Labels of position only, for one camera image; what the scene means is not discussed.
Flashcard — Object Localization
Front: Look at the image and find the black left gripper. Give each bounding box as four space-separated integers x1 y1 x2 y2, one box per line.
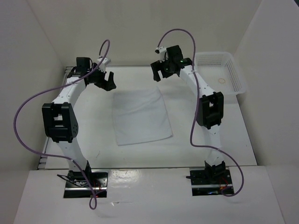
87 64 116 91

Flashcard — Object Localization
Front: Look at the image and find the white skirt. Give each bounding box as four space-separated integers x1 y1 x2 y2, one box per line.
112 87 173 146

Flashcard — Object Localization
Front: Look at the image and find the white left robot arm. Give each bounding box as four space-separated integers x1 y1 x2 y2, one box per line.
42 56 116 187

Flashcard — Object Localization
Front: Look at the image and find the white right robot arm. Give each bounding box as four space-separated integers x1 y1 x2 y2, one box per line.
150 45 226 183

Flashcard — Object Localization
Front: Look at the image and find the white plastic basket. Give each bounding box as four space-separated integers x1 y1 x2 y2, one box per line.
195 52 246 96

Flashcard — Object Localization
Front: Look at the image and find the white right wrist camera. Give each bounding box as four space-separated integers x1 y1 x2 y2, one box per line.
155 47 167 62

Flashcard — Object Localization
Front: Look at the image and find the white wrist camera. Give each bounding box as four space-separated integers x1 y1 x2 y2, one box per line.
97 57 111 72
155 47 167 62

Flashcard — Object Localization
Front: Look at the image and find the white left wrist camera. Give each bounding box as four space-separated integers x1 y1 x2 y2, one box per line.
97 57 111 72

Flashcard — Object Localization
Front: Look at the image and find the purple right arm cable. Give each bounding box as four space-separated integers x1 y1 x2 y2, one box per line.
157 28 246 198

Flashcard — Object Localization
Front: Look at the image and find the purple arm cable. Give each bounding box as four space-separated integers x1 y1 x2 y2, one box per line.
157 28 246 198
13 39 111 210

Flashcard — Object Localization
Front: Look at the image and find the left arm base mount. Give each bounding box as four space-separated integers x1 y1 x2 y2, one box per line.
57 169 108 198

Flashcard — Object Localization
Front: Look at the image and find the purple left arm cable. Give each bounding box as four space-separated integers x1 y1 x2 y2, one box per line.
13 39 111 210

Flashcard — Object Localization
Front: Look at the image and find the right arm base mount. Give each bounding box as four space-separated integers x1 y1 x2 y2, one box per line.
186 169 235 196

